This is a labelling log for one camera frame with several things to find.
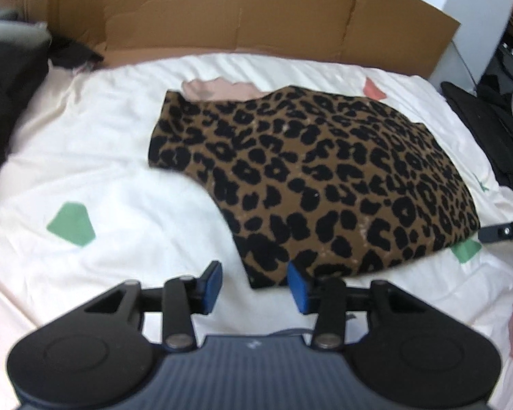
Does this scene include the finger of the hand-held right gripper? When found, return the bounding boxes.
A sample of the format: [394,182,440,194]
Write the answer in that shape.
[478,217,513,244]

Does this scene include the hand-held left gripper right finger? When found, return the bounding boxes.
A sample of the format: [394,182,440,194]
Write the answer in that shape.
[287,262,428,350]

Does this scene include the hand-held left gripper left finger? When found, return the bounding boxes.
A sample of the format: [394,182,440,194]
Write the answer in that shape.
[83,260,224,351]

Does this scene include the leopard print knit garment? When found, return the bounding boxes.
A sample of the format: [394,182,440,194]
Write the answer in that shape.
[147,85,482,290]

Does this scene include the black folded pants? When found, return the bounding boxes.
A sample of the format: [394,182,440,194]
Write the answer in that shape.
[440,81,513,199]

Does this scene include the white printed bed sheet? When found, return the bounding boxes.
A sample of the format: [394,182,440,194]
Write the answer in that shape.
[0,53,513,410]

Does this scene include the black cloth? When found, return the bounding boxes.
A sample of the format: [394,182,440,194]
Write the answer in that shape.
[49,42,105,71]

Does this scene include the black fuzzy garment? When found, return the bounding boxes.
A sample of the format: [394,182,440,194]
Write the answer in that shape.
[0,40,54,189]

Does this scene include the flattened cardboard sheet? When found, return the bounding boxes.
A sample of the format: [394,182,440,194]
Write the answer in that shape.
[0,0,461,80]

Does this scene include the grey neck pillow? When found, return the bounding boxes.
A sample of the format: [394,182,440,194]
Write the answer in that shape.
[0,21,52,67]

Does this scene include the grey cable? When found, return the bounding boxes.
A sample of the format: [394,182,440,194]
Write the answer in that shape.
[274,327,317,339]

